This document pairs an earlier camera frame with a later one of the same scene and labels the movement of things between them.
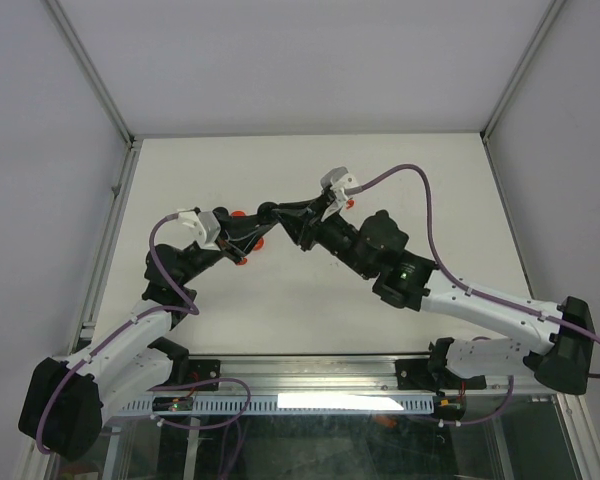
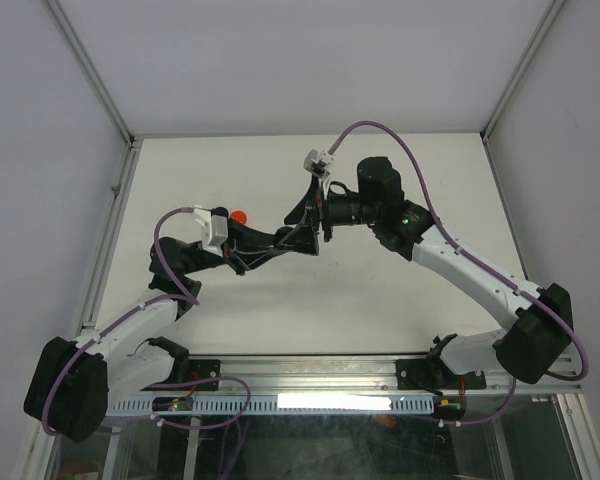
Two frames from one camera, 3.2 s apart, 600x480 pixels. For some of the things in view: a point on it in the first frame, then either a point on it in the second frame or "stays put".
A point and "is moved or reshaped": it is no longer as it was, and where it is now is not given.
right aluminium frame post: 546,20 stays put
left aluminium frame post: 73,42 stays put
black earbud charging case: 264,212 is moved or reshaped
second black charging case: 220,212 stays put
